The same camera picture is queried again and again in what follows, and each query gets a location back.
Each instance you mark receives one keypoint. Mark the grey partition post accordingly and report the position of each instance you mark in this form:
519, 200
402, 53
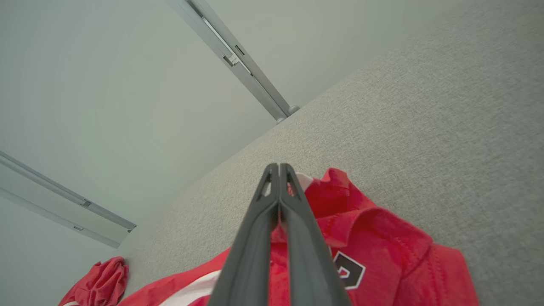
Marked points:
238, 63

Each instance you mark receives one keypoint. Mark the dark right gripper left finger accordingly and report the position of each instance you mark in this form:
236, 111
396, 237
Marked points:
250, 255

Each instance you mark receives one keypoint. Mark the grey aluminium wall rail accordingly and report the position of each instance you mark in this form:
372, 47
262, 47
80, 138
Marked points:
51, 199

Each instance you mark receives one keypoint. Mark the grey cylinder post cap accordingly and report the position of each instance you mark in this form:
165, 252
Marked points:
280, 120
293, 109

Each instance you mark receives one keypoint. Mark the red shorts with white trim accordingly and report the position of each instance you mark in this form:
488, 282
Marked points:
382, 242

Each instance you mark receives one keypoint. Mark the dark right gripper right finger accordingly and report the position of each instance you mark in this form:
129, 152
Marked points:
310, 255

